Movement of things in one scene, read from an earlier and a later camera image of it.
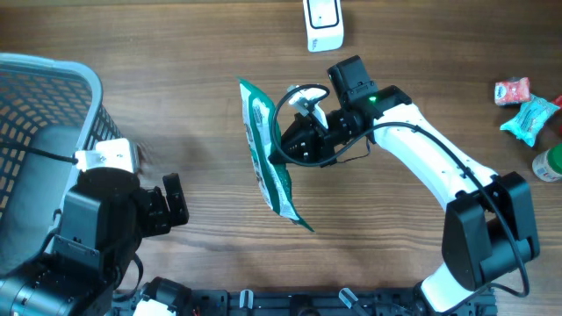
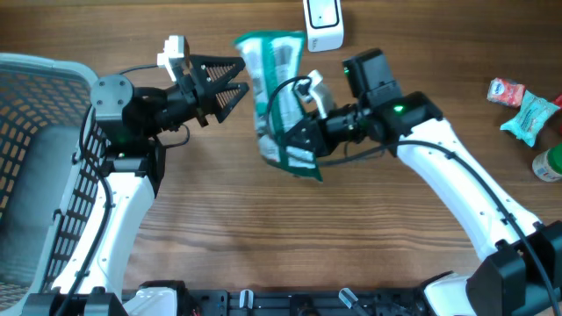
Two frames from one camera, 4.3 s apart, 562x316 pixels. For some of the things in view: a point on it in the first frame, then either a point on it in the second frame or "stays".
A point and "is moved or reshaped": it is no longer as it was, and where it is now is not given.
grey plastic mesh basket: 53,103 stays
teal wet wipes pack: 529,118 stays
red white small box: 509,92 is moved or reshaped
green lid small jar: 547,165 stays
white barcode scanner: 324,25 stays
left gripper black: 160,219 → 206,105
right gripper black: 312,143 stays
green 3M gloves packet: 260,120 → 275,61
